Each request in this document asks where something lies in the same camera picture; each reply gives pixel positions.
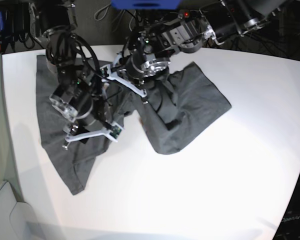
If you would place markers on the grey bin at left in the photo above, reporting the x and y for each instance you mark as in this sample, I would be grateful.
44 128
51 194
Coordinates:
17 219

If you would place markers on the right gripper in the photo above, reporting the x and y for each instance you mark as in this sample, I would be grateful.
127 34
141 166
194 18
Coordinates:
84 119

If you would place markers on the blue box overhead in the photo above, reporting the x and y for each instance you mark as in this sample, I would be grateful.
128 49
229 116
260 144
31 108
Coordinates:
145 4

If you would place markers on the dark grey t-shirt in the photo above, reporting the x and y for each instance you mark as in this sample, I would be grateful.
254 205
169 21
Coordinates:
179 107

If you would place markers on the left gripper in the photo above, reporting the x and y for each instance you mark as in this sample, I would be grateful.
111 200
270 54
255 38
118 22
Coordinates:
146 79

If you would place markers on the black power strip red switch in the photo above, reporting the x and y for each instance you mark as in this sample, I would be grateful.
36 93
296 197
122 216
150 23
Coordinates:
187 14

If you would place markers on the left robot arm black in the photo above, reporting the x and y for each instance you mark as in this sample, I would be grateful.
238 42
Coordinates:
167 32

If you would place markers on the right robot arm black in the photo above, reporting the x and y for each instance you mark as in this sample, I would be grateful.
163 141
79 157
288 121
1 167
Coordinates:
79 96

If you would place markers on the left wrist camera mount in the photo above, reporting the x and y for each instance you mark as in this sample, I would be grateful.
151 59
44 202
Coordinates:
115 72

